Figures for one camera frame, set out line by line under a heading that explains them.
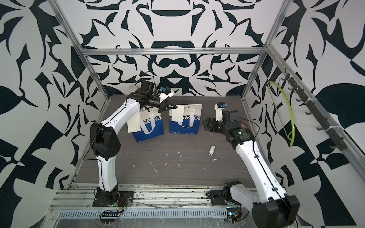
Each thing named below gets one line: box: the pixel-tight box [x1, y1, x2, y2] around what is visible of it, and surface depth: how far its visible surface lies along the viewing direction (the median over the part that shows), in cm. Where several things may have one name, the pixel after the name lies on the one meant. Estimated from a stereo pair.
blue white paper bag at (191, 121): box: [169, 104, 203, 135], surface depth 89 cm
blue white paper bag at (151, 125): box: [132, 106, 164, 143], surface depth 88 cm
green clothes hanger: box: [266, 80, 296, 147], surface depth 77 cm
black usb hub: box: [101, 212, 119, 218], surface depth 74 cm
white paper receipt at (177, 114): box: [171, 104, 185, 123], surface depth 86 cm
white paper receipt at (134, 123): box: [126, 110, 142, 133], surface depth 83 cm
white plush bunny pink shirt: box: [128, 84, 139, 94], surface depth 114 cm
